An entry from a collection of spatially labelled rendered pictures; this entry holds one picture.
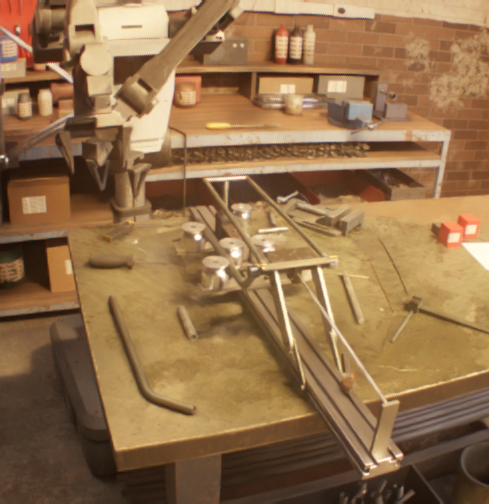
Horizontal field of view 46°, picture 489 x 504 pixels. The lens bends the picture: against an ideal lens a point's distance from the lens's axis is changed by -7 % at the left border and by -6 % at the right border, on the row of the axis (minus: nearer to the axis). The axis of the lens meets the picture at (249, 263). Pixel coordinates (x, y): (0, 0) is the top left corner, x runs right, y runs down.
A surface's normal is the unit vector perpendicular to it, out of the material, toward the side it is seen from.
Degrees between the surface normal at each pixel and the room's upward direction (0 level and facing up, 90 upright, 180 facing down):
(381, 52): 90
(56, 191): 91
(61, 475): 0
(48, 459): 0
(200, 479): 90
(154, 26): 90
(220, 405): 0
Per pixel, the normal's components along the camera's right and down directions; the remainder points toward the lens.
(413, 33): 0.33, 0.45
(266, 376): 0.06, -0.89
